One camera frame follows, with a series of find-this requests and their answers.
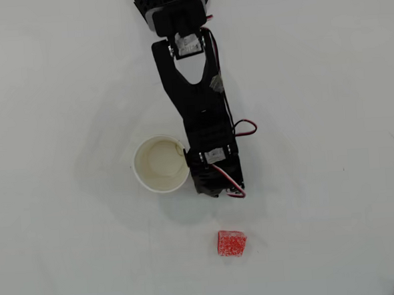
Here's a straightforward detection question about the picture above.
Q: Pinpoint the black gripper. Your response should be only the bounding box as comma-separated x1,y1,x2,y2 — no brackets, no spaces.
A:
187,144,246,202

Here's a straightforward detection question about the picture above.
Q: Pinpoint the red sugary candy cube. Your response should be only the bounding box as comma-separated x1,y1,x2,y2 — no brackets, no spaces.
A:
216,228,249,260

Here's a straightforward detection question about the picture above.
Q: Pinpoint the tan paper cup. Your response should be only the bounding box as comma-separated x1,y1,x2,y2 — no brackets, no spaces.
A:
131,133,192,196

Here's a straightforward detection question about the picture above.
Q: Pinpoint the clear tape piece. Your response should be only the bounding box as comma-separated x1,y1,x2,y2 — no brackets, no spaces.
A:
208,73,224,94

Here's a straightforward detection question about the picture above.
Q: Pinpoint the red white black servo cable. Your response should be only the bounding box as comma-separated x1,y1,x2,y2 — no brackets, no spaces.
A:
211,161,247,201
201,24,259,141

